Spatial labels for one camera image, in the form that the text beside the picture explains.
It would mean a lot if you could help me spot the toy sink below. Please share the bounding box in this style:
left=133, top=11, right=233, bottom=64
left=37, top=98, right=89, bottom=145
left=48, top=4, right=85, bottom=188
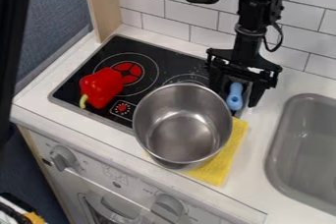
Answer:
left=263, top=92, right=336, bottom=217

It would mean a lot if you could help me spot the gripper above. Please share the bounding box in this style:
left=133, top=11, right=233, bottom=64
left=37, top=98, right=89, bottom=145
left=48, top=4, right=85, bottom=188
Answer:
left=204, top=34, right=285, bottom=109

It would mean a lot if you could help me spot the silver pot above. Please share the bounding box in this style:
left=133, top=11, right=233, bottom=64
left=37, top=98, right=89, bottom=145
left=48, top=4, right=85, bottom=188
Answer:
left=131, top=83, right=236, bottom=170

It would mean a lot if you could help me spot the red toy pepper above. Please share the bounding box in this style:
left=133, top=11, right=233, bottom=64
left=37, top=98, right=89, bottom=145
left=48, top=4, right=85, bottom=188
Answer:
left=77, top=67, right=127, bottom=110

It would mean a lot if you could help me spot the yellow cloth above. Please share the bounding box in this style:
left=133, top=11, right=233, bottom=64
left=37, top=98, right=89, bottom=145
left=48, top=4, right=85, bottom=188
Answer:
left=182, top=116, right=252, bottom=188

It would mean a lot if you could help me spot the toy stove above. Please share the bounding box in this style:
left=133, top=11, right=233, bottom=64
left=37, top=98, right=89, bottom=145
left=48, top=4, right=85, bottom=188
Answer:
left=47, top=34, right=248, bottom=136

